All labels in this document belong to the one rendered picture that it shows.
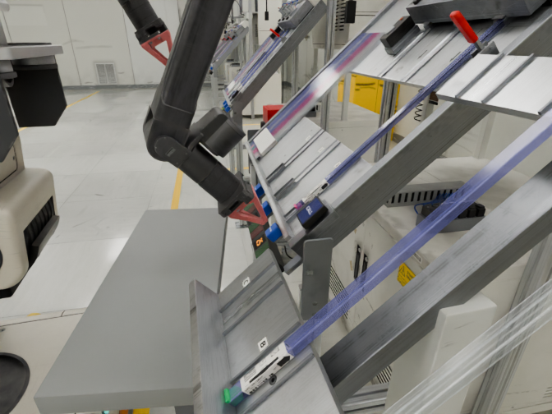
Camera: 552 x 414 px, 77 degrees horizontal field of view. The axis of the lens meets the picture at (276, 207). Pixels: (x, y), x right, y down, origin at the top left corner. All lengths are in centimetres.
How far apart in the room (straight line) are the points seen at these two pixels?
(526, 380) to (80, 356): 109
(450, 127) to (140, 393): 63
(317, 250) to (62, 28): 941
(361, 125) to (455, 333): 187
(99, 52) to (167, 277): 896
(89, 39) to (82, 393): 924
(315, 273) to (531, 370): 77
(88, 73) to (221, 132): 915
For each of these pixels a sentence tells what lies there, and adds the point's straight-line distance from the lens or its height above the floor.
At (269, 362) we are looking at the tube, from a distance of 37.
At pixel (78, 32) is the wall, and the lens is 969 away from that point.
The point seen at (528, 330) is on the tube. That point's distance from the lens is 28.
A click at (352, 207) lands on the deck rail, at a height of 79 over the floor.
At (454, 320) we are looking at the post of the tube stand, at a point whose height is 81.
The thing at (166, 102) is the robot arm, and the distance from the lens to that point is 56.
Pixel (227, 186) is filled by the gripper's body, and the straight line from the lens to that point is 63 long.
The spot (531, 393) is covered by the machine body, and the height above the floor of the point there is 16.
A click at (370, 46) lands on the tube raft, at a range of 111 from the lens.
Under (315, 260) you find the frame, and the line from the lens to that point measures 59.
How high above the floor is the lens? 105
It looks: 26 degrees down
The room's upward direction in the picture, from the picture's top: straight up
